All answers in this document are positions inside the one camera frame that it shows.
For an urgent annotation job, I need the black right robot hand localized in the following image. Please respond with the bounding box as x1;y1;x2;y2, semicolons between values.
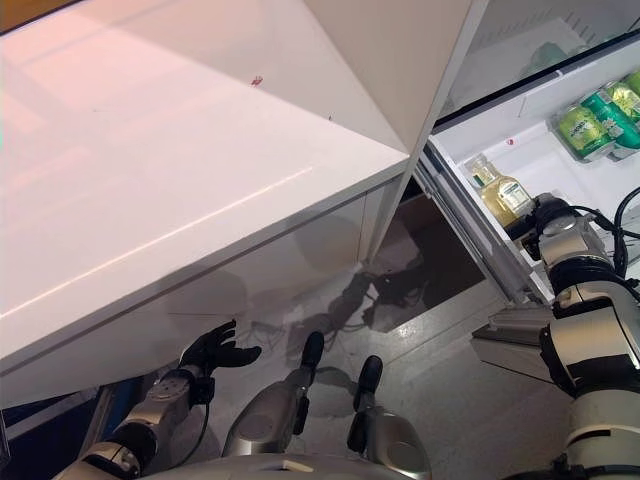
504;191;569;254

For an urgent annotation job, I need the tall white cabinet panel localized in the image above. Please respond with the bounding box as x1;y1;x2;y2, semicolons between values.
304;0;494;264

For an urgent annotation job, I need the dark green drink can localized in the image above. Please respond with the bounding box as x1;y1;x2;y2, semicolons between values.
579;88;640;151

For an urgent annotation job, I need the white fridge drawer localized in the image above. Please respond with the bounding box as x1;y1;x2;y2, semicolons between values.
414;49;640;381

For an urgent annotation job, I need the silver robot leg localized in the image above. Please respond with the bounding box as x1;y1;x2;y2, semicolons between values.
346;353;432;480
222;330;326;457

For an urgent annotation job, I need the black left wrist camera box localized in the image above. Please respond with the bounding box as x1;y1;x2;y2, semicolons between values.
194;378;217;405

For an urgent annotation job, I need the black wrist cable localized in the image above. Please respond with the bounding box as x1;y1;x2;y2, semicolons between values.
587;187;640;281
192;402;212;451

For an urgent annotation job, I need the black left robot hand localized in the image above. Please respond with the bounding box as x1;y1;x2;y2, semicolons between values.
178;319;264;374

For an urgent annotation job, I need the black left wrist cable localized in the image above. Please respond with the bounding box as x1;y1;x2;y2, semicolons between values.
192;402;212;451

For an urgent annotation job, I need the yellow drink bottle white cap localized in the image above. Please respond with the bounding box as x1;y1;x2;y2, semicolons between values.
466;153;535;227

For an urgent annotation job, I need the silver right robot leg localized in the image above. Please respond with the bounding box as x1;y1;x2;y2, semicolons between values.
346;353;432;480

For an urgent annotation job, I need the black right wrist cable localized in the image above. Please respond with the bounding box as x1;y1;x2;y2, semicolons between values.
587;187;640;281

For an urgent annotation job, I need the silver left robot leg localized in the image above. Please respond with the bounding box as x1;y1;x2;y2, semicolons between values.
222;330;326;457

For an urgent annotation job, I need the stainless steel fridge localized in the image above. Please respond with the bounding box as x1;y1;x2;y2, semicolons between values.
444;0;640;121

